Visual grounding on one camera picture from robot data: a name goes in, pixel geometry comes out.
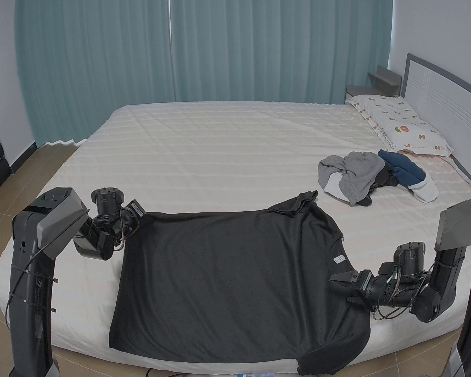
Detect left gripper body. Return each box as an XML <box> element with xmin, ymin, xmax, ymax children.
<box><xmin>120</xmin><ymin>199</ymin><xmax>147</xmax><ymax>233</ymax></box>

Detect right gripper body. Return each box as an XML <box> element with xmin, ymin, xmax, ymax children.
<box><xmin>355</xmin><ymin>269</ymin><xmax>394</xmax><ymax>312</ymax></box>

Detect black T-shirt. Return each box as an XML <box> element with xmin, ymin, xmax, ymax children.
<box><xmin>108</xmin><ymin>190</ymin><xmax>371</xmax><ymax>377</ymax></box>

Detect pile of clothes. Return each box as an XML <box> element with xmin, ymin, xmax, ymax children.
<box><xmin>318</xmin><ymin>150</ymin><xmax>439</xmax><ymax>206</ymax></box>

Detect bed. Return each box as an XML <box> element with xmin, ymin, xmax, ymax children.
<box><xmin>0</xmin><ymin>53</ymin><xmax>471</xmax><ymax>376</ymax></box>

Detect white printed pillow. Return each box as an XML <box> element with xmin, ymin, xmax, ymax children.
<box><xmin>345</xmin><ymin>94</ymin><xmax>455</xmax><ymax>157</ymax></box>

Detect blue-green curtain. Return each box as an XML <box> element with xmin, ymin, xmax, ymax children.
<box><xmin>15</xmin><ymin>0</ymin><xmax>171</xmax><ymax>146</ymax></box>
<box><xmin>169</xmin><ymin>0</ymin><xmax>393</xmax><ymax>105</ymax></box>

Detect grey bedside table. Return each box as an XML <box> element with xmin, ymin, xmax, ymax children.
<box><xmin>345</xmin><ymin>65</ymin><xmax>403</xmax><ymax>98</ymax></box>

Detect black cable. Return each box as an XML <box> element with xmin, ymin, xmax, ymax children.
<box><xmin>143</xmin><ymin>367</ymin><xmax>190</xmax><ymax>377</ymax></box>

